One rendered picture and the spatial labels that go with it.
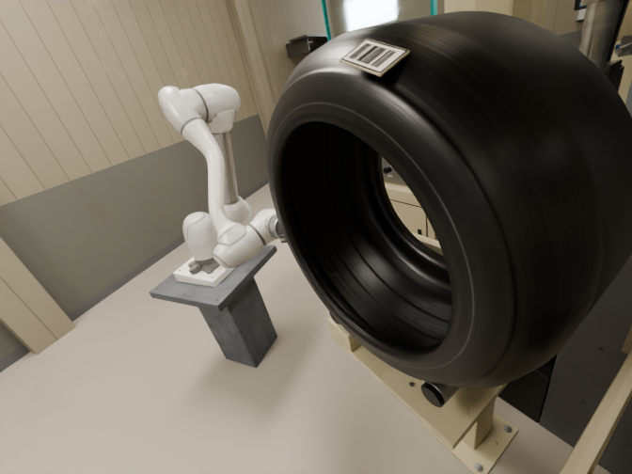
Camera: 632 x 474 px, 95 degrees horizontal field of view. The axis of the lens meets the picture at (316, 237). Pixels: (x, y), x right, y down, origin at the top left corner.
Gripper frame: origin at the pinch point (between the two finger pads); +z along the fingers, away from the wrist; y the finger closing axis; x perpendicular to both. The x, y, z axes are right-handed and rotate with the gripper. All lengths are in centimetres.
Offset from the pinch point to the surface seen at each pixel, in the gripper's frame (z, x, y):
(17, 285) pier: -228, 19, -140
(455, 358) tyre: 50, 1, -12
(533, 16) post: 39, -36, 35
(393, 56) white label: 46, -34, -10
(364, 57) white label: 43, -35, -11
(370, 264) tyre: 12.0, 8.7, 6.4
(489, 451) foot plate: 24, 106, 32
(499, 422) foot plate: 21, 106, 45
